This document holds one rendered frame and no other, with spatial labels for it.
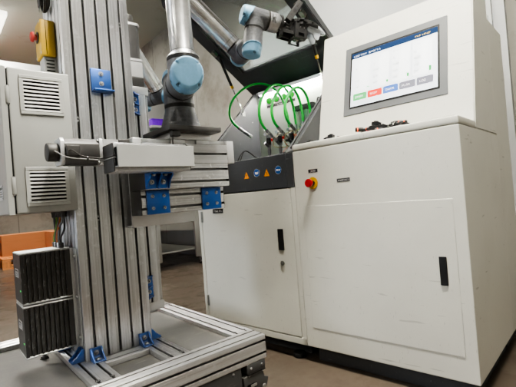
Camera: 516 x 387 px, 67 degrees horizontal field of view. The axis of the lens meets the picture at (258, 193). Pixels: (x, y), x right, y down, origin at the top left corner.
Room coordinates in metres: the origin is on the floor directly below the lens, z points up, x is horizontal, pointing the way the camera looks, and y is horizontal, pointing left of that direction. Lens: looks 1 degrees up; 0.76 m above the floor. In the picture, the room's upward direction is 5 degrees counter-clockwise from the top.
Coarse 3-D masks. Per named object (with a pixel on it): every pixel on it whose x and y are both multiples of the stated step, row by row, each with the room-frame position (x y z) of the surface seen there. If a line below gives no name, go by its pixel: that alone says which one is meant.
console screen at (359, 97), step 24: (432, 24) 1.65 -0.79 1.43; (360, 48) 1.87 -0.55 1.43; (384, 48) 1.78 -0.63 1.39; (408, 48) 1.70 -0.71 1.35; (432, 48) 1.63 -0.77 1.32; (360, 72) 1.85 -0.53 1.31; (384, 72) 1.76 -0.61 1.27; (408, 72) 1.68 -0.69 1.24; (432, 72) 1.61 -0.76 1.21; (360, 96) 1.82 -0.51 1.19; (384, 96) 1.74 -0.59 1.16; (408, 96) 1.66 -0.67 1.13; (432, 96) 1.59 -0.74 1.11
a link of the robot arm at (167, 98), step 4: (164, 72) 1.48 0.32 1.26; (164, 76) 1.48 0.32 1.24; (164, 80) 1.49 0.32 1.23; (164, 84) 1.47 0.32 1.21; (164, 88) 1.47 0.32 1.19; (164, 92) 1.49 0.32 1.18; (168, 92) 1.45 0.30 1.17; (164, 96) 1.49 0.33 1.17; (168, 96) 1.47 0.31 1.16; (172, 96) 1.45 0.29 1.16; (192, 96) 1.48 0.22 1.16; (164, 100) 1.50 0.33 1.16; (168, 100) 1.48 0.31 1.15; (172, 100) 1.47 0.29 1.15; (176, 100) 1.47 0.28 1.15; (180, 100) 1.47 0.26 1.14; (184, 100) 1.47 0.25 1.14; (188, 100) 1.49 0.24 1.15; (192, 100) 1.51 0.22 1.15; (164, 104) 1.50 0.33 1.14
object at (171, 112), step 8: (168, 104) 1.48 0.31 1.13; (176, 104) 1.47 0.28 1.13; (184, 104) 1.48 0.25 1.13; (192, 104) 1.50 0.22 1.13; (168, 112) 1.48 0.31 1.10; (176, 112) 1.47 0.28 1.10; (184, 112) 1.47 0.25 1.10; (192, 112) 1.49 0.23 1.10; (168, 120) 1.46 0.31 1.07; (176, 120) 1.47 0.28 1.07; (184, 120) 1.46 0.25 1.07; (192, 120) 1.48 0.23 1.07
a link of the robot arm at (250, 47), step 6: (252, 24) 1.47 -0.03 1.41; (246, 30) 1.48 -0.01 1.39; (252, 30) 1.47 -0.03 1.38; (258, 30) 1.47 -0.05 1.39; (246, 36) 1.47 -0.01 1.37; (252, 36) 1.47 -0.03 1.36; (258, 36) 1.47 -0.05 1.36; (240, 42) 1.52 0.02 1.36; (246, 42) 1.47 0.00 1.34; (252, 42) 1.46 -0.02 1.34; (258, 42) 1.47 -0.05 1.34; (240, 48) 1.53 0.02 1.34; (246, 48) 1.47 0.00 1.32; (252, 48) 1.46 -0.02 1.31; (258, 48) 1.47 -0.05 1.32; (240, 54) 1.55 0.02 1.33; (246, 54) 1.48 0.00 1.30; (252, 54) 1.48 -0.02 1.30; (258, 54) 1.48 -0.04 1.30
